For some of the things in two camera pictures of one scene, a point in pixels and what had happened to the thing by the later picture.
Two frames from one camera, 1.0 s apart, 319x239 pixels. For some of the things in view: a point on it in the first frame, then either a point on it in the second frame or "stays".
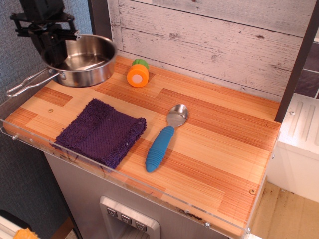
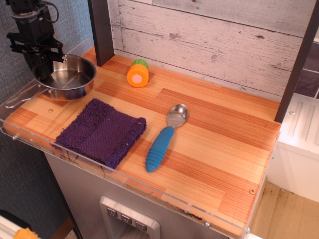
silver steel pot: x=91 y=60 -> x=73 y=79
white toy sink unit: x=294 y=164 stays
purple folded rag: x=100 y=133 stays
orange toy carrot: x=138 y=73 stays
